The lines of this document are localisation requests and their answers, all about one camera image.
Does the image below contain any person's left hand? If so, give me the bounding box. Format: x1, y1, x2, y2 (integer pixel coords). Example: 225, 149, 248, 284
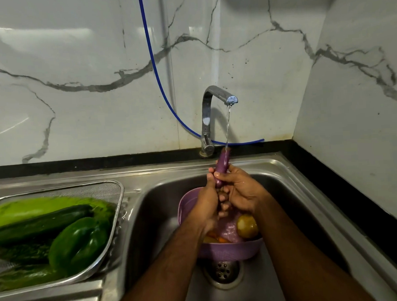
185, 167, 230, 233

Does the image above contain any person's right hand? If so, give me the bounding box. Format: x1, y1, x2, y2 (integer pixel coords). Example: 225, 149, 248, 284
213, 162, 273, 218

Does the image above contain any purple eggplant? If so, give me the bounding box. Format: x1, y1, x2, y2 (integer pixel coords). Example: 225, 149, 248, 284
213, 147, 233, 189

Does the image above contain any person's right forearm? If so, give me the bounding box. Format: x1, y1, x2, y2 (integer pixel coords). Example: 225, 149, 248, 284
251, 190, 376, 301

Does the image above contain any person's left forearm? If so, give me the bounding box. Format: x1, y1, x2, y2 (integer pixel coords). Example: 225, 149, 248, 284
103, 213, 216, 301

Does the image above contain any yellow-green round vegetable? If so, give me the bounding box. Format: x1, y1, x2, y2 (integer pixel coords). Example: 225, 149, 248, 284
235, 213, 259, 240

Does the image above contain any chrome sink faucet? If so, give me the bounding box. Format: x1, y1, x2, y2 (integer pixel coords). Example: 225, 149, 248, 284
196, 84, 241, 158

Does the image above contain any orange carrot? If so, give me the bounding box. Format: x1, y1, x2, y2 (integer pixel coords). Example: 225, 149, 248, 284
203, 232, 232, 245

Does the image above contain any purple plastic bowl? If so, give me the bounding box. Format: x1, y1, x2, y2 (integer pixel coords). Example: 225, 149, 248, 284
176, 184, 264, 264

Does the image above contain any stainless steel sink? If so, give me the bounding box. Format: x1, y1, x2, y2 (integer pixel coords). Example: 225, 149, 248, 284
0, 146, 397, 301

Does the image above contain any sink drain strainer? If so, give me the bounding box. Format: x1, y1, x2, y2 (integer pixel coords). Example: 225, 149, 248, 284
203, 259, 245, 291

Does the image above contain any metal mesh strainer tray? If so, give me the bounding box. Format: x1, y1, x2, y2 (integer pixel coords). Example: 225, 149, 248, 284
0, 179, 130, 293

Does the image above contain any green bell pepper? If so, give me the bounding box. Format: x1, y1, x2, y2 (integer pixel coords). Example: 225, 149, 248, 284
46, 215, 114, 277

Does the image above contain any small dark green cucumber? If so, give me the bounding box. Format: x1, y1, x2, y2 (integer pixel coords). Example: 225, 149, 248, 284
0, 242, 54, 266

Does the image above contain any green zucchini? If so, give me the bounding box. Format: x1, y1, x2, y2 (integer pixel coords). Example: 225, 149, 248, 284
0, 263, 65, 292

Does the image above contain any blue hose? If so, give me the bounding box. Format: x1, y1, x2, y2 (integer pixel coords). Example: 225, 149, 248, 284
138, 0, 265, 151

